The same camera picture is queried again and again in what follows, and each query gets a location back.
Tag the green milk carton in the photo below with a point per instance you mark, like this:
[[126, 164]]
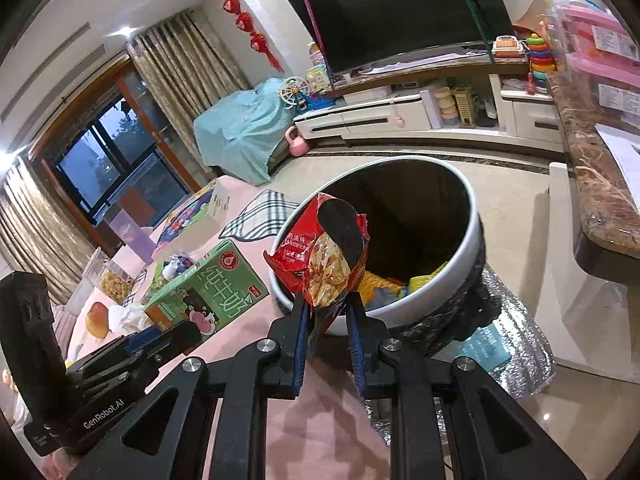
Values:
[[215, 290]]

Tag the purple drinking bottle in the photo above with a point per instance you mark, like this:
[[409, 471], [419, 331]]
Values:
[[132, 237]]

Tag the pink kettlebell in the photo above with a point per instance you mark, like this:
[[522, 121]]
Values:
[[297, 146]]

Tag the toy ferris wheel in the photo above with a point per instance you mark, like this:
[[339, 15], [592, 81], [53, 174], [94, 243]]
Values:
[[295, 92]]

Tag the cream stacked containers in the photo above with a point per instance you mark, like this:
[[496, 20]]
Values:
[[449, 105]]

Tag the white tissue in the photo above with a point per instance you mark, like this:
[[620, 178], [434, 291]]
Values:
[[127, 316]]

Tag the toy cash register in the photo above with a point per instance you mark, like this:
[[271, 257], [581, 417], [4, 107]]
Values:
[[507, 47]]

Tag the silver insulated bag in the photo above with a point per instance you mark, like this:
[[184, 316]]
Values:
[[525, 360]]

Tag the red snack bag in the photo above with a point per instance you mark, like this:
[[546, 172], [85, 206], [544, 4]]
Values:
[[300, 255]]

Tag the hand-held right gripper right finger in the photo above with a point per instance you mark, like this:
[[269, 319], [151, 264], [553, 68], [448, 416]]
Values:
[[356, 345]]

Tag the teal cloth covered sofa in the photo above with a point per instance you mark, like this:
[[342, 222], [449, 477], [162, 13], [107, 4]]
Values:
[[240, 130]]

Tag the black television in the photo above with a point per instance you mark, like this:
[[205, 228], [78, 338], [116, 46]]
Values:
[[390, 10]]

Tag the white television cabinet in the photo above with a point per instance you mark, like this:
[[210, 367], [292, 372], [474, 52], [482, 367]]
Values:
[[360, 125]]

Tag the brown cardboard box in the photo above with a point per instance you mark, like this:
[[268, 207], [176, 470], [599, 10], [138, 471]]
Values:
[[532, 15]]

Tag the clear jar of snack balls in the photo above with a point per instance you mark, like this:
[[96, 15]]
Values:
[[117, 282]]

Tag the blue toy tray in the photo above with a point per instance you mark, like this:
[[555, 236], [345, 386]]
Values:
[[318, 102]]

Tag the yellow slatted holder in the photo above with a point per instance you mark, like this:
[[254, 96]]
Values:
[[464, 107]]

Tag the pink blanket with plaid hearts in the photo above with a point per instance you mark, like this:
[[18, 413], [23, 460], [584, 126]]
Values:
[[330, 435]]

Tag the pastel toy house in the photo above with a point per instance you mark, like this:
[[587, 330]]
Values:
[[317, 80]]

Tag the white printed wrapper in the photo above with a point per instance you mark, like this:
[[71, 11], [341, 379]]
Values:
[[175, 266]]

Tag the brown marble counter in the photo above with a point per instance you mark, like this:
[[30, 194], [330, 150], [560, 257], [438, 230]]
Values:
[[590, 185]]

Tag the beige patterned curtain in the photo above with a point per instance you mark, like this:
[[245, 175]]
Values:
[[175, 70], [40, 240]]

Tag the colourful picture book box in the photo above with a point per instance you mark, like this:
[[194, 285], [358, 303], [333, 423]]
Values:
[[195, 215]]

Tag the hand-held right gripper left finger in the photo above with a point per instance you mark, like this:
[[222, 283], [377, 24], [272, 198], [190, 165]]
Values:
[[300, 340]]

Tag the yellow packet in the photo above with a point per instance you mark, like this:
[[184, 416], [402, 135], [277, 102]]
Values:
[[425, 280]]

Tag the apple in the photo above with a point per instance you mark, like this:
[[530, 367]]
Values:
[[97, 320]]

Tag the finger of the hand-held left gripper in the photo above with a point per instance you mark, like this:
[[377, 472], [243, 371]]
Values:
[[175, 337], [105, 367]]

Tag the wooden frame glass door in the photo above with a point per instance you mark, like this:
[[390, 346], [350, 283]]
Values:
[[100, 160]]

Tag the white paper sheet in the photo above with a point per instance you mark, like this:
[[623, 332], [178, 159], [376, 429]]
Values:
[[625, 155]]

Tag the teal box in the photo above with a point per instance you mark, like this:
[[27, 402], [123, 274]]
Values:
[[487, 345]]

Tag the white bin with black bag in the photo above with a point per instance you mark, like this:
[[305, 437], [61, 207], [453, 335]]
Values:
[[430, 305]]

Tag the white side cabinet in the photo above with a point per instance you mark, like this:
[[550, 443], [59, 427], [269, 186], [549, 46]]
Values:
[[575, 285]]

